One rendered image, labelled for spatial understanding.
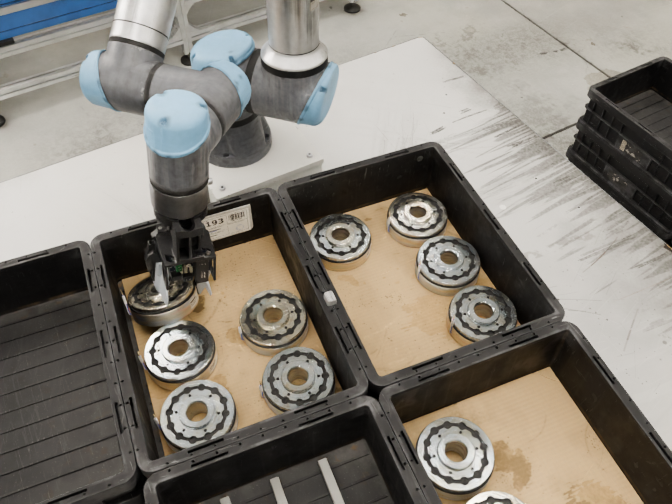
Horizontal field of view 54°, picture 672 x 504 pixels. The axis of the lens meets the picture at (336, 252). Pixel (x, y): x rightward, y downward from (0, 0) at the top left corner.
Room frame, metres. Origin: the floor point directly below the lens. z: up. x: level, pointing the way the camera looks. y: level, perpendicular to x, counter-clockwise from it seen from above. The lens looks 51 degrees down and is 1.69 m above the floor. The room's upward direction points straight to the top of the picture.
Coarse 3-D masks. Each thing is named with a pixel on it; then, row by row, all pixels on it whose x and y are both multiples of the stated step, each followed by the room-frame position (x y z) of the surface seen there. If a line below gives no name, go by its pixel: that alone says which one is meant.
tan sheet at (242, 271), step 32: (224, 256) 0.69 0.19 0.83; (256, 256) 0.69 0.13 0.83; (128, 288) 0.62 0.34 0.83; (224, 288) 0.62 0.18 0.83; (256, 288) 0.62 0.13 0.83; (288, 288) 0.62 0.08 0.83; (192, 320) 0.56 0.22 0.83; (224, 320) 0.56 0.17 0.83; (224, 352) 0.50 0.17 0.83; (320, 352) 0.50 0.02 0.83; (224, 384) 0.45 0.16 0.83; (256, 384) 0.45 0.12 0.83; (256, 416) 0.40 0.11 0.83
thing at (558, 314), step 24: (432, 144) 0.86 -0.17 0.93; (336, 168) 0.80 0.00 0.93; (360, 168) 0.80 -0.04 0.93; (456, 168) 0.80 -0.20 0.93; (504, 240) 0.64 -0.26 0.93; (312, 264) 0.60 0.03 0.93; (528, 264) 0.59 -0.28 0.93; (336, 312) 0.51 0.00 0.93; (504, 336) 0.47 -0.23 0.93; (360, 360) 0.43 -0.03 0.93; (432, 360) 0.43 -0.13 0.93; (384, 384) 0.40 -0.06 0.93
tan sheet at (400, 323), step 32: (384, 224) 0.76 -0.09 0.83; (448, 224) 0.76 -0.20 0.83; (384, 256) 0.69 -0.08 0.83; (416, 256) 0.69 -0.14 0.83; (352, 288) 0.62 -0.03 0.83; (384, 288) 0.62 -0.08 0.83; (416, 288) 0.62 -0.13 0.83; (352, 320) 0.56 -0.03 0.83; (384, 320) 0.56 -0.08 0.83; (416, 320) 0.56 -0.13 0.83; (384, 352) 0.50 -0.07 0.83; (416, 352) 0.50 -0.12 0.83
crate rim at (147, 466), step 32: (256, 192) 0.74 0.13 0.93; (160, 224) 0.68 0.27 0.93; (288, 224) 0.67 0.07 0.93; (96, 256) 0.61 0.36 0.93; (320, 288) 0.55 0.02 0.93; (352, 352) 0.45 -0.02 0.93; (128, 384) 0.40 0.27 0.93; (128, 416) 0.35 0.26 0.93; (288, 416) 0.35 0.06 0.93; (192, 448) 0.31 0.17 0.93
